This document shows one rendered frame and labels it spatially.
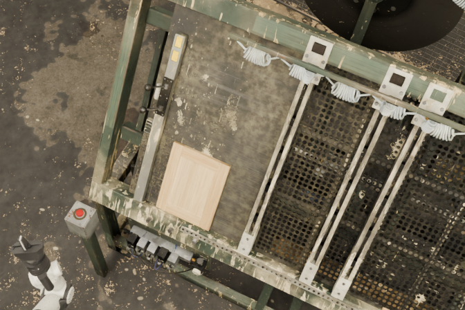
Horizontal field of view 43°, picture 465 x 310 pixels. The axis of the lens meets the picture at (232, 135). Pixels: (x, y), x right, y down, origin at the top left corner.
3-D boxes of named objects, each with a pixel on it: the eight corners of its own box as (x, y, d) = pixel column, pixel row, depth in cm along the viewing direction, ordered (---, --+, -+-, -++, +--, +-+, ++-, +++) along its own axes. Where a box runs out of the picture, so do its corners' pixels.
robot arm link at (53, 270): (50, 248, 242) (59, 263, 250) (24, 259, 240) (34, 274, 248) (56, 270, 234) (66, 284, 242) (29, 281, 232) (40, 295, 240)
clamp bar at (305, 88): (237, 242, 309) (221, 268, 288) (316, 30, 255) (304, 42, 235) (254, 250, 307) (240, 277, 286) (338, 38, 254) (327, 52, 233)
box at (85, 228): (69, 232, 321) (63, 219, 305) (81, 213, 327) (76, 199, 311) (88, 241, 319) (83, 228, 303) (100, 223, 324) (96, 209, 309)
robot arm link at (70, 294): (72, 306, 270) (52, 332, 249) (44, 299, 271) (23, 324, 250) (75, 283, 268) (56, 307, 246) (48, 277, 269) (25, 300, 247)
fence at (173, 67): (136, 195, 320) (133, 198, 316) (178, 31, 277) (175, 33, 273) (144, 199, 319) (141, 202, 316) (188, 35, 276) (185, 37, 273)
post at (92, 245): (96, 274, 386) (77, 230, 322) (101, 266, 389) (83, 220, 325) (104, 277, 385) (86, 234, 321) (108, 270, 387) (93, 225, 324)
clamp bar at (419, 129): (329, 285, 300) (320, 315, 279) (431, 75, 247) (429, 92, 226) (348, 294, 299) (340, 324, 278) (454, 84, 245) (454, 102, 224)
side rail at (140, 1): (102, 171, 330) (91, 180, 320) (144, -20, 280) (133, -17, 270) (111, 176, 328) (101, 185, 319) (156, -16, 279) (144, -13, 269)
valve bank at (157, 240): (119, 254, 334) (114, 238, 314) (131, 232, 341) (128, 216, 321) (198, 293, 326) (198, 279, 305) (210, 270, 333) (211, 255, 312)
